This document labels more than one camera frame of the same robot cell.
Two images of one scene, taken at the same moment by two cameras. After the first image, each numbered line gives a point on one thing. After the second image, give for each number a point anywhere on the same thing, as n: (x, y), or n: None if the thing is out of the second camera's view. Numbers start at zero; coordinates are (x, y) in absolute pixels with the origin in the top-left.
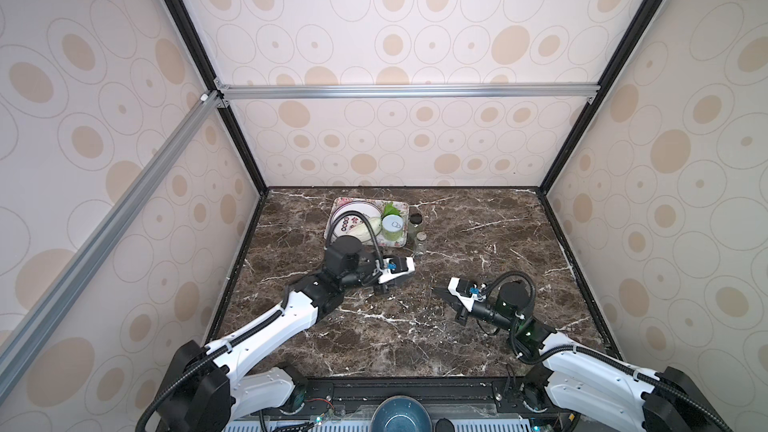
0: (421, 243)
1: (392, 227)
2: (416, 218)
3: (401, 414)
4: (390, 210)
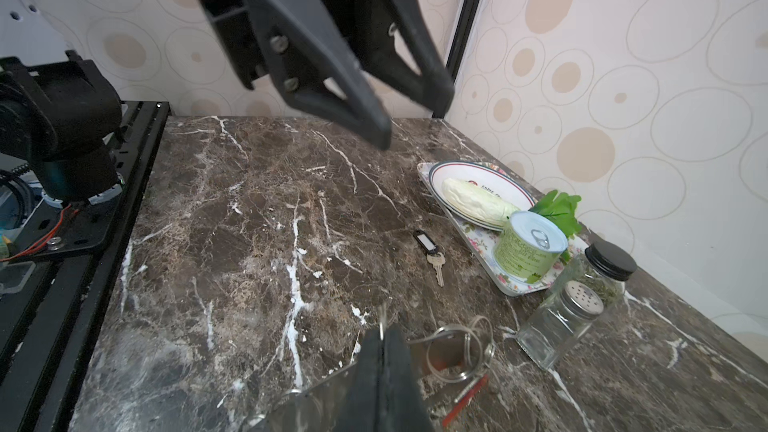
0: (562, 320)
1: (529, 247)
2: (607, 267)
3: None
4: (562, 208)
